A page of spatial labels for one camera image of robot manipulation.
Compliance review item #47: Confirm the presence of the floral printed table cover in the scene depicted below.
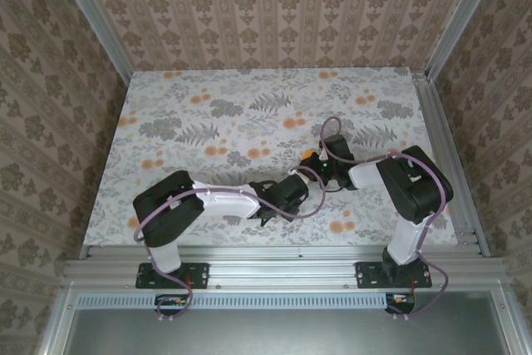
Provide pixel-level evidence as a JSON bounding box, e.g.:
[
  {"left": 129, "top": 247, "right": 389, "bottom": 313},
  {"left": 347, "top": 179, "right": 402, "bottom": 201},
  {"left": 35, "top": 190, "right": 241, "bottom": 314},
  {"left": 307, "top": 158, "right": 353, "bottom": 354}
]
[{"left": 82, "top": 67, "right": 458, "bottom": 247}]

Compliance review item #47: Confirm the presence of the grey metal panel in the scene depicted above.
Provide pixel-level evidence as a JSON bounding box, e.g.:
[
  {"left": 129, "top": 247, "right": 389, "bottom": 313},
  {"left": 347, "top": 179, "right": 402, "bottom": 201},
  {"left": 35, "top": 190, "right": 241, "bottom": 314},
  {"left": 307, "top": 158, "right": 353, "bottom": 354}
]
[{"left": 62, "top": 307, "right": 515, "bottom": 355}]

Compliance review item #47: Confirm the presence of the black connector board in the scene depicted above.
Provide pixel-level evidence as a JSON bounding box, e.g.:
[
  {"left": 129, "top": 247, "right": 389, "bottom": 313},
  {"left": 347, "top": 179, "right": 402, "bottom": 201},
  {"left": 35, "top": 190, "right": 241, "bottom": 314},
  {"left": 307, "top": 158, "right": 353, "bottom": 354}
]
[
  {"left": 155, "top": 294, "right": 190, "bottom": 315},
  {"left": 385, "top": 292, "right": 416, "bottom": 314}
]

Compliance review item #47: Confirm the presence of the aluminium frame rail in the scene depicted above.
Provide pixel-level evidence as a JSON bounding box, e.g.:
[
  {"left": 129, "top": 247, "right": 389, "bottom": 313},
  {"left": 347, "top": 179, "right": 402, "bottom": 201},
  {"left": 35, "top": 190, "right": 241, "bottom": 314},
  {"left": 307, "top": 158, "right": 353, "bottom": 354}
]
[{"left": 62, "top": 244, "right": 506, "bottom": 289}]

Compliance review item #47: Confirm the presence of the grey slotted cable duct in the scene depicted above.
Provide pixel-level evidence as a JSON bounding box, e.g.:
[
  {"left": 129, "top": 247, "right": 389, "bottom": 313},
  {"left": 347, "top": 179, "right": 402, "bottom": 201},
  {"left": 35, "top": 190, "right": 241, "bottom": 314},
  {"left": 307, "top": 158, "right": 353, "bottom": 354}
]
[{"left": 76, "top": 293, "right": 390, "bottom": 309}]

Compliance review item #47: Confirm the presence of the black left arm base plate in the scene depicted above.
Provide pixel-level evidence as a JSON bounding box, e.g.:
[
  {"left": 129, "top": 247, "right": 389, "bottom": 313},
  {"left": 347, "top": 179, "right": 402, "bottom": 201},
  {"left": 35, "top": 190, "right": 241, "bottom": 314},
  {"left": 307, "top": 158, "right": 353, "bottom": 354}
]
[{"left": 136, "top": 262, "right": 209, "bottom": 289}]

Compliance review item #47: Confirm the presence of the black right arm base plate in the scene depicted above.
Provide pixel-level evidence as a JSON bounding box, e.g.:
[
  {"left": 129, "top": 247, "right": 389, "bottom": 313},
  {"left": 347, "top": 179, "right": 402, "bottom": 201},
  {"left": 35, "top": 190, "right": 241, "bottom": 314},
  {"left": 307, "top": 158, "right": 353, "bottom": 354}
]
[{"left": 356, "top": 261, "right": 433, "bottom": 289}]

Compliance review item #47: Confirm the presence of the aluminium side rail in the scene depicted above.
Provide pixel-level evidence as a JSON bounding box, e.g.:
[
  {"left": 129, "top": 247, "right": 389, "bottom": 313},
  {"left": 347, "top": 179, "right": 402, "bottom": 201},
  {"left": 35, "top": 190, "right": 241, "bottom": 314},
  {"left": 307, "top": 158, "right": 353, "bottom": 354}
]
[{"left": 411, "top": 71, "right": 491, "bottom": 257}]

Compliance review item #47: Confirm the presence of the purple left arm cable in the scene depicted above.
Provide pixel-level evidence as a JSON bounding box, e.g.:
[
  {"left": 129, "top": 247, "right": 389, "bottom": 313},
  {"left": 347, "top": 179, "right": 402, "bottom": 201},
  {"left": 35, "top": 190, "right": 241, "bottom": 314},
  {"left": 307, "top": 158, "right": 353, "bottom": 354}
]
[{"left": 132, "top": 165, "right": 328, "bottom": 323}]

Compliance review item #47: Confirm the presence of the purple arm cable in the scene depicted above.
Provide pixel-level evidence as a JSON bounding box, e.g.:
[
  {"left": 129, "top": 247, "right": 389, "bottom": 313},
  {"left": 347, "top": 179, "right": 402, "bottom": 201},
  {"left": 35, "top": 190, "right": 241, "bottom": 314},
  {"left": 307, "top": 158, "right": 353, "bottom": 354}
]
[
  {"left": 132, "top": 165, "right": 328, "bottom": 323},
  {"left": 319, "top": 116, "right": 451, "bottom": 318}
]

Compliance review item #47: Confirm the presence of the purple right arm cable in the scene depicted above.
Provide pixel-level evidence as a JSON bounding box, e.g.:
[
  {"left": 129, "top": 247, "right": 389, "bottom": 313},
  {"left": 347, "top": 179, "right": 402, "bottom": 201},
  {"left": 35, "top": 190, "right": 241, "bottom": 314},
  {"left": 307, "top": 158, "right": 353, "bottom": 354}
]
[{"left": 319, "top": 116, "right": 451, "bottom": 318}]

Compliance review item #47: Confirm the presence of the aluminium frame post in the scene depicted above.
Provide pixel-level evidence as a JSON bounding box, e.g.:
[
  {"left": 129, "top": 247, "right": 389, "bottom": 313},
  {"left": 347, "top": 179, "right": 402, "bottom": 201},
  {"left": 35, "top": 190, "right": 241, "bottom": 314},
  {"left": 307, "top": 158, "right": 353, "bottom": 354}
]
[
  {"left": 48, "top": 0, "right": 136, "bottom": 85},
  {"left": 423, "top": 0, "right": 506, "bottom": 81}
]

